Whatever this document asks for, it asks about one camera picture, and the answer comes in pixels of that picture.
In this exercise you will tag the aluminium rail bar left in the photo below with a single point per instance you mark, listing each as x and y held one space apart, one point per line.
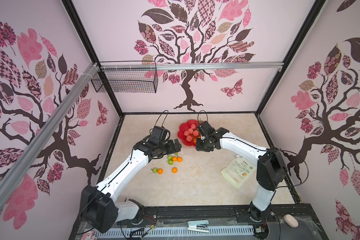
16 173

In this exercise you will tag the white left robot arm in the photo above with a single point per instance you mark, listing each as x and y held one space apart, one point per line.
99 205

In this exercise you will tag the aluminium rail bar back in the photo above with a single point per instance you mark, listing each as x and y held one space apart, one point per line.
209 66

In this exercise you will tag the green white food pouch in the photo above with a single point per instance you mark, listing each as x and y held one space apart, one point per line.
238 171

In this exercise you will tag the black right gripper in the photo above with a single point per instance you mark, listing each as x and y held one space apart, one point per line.
198 147

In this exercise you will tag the black base platform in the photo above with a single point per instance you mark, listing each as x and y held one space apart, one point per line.
273 227

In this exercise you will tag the aluminium rail bar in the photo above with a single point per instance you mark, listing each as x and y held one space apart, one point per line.
209 66
16 173

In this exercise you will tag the red flower fruit bowl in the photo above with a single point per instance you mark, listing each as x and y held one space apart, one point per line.
184 127

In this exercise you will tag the orange fake fruit cluster top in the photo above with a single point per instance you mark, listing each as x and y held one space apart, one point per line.
177 159

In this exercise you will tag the black wire basket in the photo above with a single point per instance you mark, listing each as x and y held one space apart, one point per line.
126 77

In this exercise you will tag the white slotted cable duct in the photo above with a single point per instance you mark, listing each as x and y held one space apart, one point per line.
175 232

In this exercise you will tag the green fake apple cluster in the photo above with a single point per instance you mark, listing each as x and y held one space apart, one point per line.
170 160

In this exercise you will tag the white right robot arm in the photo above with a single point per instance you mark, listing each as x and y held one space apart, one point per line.
269 163

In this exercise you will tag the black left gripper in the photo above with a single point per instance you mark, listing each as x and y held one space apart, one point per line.
171 148

